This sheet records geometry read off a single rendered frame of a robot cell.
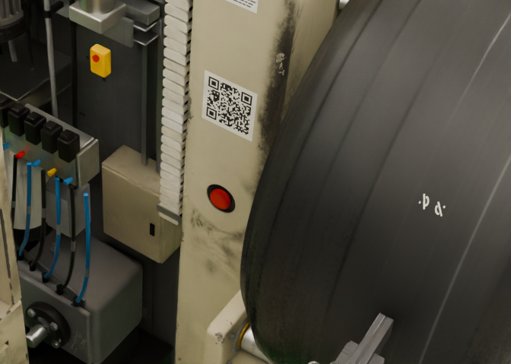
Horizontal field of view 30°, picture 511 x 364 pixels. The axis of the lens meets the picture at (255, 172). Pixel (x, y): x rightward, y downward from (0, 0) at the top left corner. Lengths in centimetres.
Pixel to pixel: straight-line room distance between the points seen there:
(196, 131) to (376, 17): 38
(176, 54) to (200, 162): 15
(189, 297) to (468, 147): 70
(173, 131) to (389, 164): 46
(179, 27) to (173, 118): 14
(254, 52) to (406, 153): 29
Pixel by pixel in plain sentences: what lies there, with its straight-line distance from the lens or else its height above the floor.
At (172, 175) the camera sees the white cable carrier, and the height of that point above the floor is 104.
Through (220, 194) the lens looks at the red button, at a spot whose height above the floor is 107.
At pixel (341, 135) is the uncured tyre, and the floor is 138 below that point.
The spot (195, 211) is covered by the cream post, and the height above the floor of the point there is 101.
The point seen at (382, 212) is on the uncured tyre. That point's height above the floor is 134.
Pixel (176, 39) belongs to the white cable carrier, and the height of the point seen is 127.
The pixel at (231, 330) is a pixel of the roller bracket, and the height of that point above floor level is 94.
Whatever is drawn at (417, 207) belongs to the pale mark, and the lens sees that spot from 87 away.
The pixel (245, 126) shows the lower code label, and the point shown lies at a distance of 116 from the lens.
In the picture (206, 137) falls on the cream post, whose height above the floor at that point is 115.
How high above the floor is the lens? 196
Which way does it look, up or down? 43 degrees down
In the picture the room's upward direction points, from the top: 7 degrees clockwise
